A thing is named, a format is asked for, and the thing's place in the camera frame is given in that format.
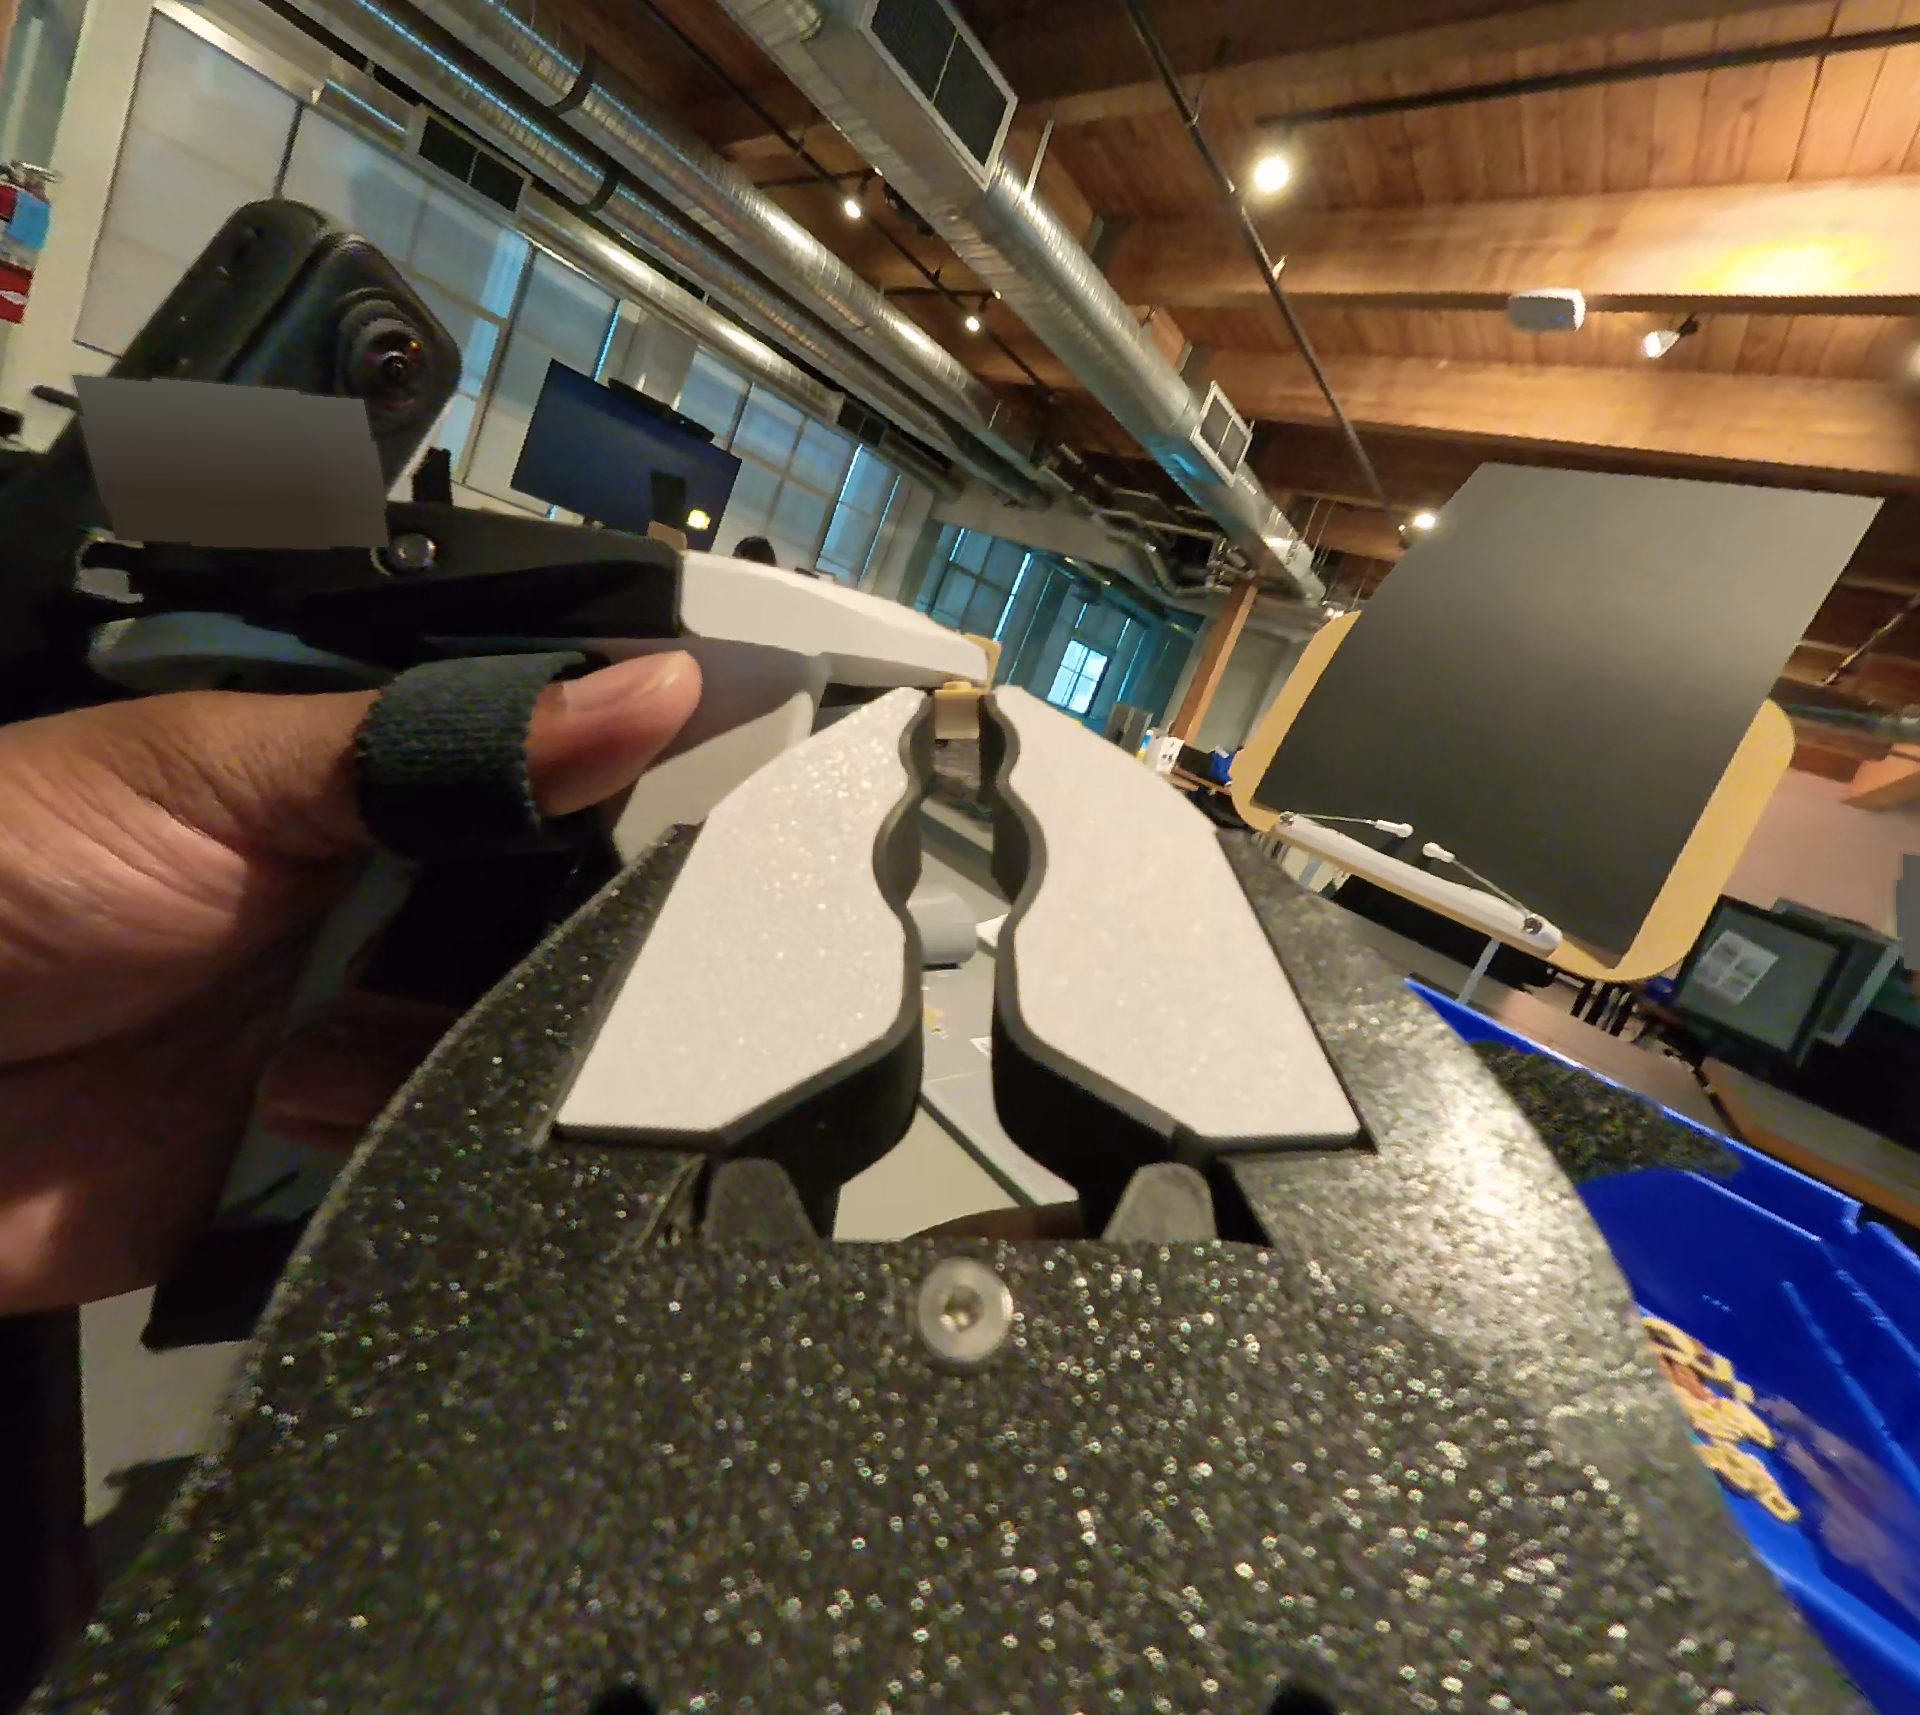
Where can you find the small yellow brick assembly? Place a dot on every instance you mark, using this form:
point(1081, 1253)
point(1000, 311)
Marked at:
point(955, 717)

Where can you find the blue plastic bin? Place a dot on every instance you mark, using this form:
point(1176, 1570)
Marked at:
point(1680, 1237)

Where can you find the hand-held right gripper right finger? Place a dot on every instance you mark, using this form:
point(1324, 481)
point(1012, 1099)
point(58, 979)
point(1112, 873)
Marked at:
point(1187, 983)

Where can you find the long thin metal duct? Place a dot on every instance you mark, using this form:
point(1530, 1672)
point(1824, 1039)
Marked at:
point(450, 7)

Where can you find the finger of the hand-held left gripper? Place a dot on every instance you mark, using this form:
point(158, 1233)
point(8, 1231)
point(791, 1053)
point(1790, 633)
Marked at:
point(797, 637)

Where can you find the white table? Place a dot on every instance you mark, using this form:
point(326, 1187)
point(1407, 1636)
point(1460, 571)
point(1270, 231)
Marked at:
point(1441, 895)

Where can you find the black panel wooden rim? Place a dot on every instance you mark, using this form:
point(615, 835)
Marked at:
point(1560, 667)

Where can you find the red fire extinguisher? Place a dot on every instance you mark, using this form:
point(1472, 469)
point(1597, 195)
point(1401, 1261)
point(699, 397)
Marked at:
point(17, 247)

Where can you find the gooseneck microphone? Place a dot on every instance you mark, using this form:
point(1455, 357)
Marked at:
point(1351, 825)
point(1477, 871)

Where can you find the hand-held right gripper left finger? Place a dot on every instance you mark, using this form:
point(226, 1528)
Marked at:
point(751, 983)

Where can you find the grey desk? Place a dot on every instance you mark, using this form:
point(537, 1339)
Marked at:
point(150, 1432)

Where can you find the person's left hand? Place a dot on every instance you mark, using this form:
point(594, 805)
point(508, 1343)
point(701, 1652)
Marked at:
point(150, 937)

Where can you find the pile of toy bricks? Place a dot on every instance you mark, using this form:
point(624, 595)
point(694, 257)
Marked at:
point(1717, 1387)

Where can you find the black computer monitor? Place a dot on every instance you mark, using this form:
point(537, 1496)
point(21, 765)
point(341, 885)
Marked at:
point(617, 451)

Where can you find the wide metal air duct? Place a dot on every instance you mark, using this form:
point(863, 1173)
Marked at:
point(870, 7)

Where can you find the small dark monitor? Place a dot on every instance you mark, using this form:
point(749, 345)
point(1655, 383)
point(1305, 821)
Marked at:
point(1770, 983)

